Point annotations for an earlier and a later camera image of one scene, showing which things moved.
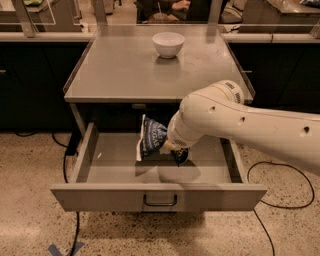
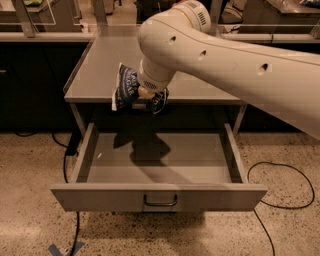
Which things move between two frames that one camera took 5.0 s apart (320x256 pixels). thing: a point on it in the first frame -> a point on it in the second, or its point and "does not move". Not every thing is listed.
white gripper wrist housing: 177,139 -> 154,83
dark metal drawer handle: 160,204 does not move
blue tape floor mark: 55,252 does not move
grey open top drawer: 107,177 does not move
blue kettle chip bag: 152,135 -> 126,95
